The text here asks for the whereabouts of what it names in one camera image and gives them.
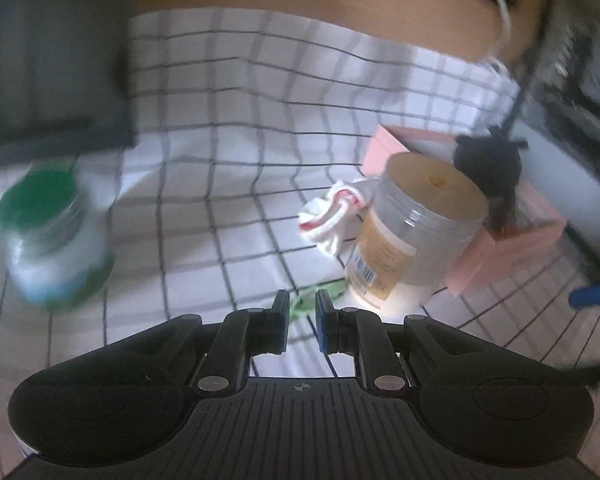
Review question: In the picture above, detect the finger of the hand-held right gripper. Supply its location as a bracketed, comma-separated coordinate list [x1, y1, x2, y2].
[568, 282, 600, 309]

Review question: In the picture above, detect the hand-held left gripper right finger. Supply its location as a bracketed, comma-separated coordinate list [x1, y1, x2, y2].
[315, 289, 481, 396]

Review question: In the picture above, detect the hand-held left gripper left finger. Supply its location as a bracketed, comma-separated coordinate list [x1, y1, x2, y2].
[122, 289, 291, 396]

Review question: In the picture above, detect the green hair clip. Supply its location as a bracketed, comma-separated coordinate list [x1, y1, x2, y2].
[289, 280, 349, 322]

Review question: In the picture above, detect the pink box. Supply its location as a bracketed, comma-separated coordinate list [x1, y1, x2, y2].
[362, 125, 568, 297]

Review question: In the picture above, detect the white red sock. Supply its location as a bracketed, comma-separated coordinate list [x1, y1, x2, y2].
[297, 180, 377, 257]

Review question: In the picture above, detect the orange label clear jar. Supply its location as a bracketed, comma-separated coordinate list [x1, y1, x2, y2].
[344, 152, 490, 312]

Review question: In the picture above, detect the black plush toy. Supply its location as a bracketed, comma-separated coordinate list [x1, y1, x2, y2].
[452, 127, 529, 231]

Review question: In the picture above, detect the white checkered cloth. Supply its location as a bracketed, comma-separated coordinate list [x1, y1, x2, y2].
[0, 7, 600, 476]

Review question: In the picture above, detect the green lid jar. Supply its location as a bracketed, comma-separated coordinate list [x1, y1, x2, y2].
[0, 160, 117, 311]

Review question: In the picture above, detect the black monitor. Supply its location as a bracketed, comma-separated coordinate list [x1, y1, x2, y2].
[0, 0, 137, 161]

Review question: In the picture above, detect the white cable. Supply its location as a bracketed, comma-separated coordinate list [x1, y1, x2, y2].
[467, 0, 513, 73]

